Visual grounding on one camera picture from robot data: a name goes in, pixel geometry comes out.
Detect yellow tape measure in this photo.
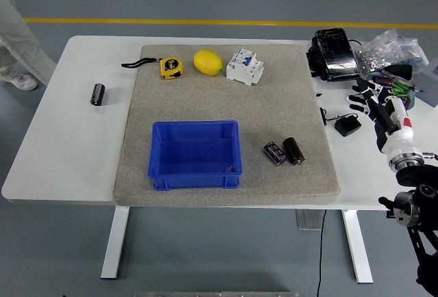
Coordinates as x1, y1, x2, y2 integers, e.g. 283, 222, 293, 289
120, 56, 184, 81

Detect person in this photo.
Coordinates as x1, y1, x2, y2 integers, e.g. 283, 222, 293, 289
0, 0, 57, 92

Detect green plastic clips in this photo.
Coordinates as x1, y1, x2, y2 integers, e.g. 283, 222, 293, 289
391, 81, 411, 97

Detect grey box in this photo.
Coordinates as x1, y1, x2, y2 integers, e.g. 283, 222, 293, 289
412, 57, 438, 108

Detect clear plastic bag of parts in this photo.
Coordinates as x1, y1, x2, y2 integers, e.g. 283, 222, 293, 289
352, 29, 428, 74

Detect yellow lemon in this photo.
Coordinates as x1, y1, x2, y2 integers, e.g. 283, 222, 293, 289
193, 49, 224, 77

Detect brown cylindrical battery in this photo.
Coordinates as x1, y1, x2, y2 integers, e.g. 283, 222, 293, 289
282, 136, 305, 166

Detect black power adapter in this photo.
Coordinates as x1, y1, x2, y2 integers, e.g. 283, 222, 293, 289
334, 114, 362, 138

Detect white table leg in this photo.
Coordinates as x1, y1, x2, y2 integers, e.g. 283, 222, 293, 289
342, 209, 374, 284
100, 205, 131, 280

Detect blue plastic box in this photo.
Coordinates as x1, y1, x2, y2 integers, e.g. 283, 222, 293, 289
146, 120, 244, 191

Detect black cylindrical battery gold stripe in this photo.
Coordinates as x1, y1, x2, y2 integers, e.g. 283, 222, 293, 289
89, 83, 106, 107

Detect black adapter cord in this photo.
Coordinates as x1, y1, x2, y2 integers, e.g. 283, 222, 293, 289
315, 91, 357, 127

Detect thin metal pen tool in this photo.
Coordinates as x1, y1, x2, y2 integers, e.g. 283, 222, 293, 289
382, 70, 424, 92

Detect black hanging cable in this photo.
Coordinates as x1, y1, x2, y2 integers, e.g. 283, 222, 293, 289
316, 209, 328, 297

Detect white circuit breaker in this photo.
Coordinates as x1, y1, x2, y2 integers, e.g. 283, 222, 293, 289
225, 47, 266, 87

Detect light blue tray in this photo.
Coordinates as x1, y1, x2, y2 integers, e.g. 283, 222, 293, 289
364, 70, 417, 110

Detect grey metal bracket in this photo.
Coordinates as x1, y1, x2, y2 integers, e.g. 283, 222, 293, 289
296, 209, 326, 231

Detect black glossy device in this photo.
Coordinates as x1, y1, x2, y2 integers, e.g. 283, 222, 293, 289
309, 27, 362, 82

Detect black wedge-shaped object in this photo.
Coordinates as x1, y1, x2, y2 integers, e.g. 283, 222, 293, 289
382, 64, 413, 81

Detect grey-brown mat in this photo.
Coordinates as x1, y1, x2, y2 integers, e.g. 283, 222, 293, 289
112, 44, 342, 206

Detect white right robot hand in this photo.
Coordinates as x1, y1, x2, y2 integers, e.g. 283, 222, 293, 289
347, 77, 422, 157

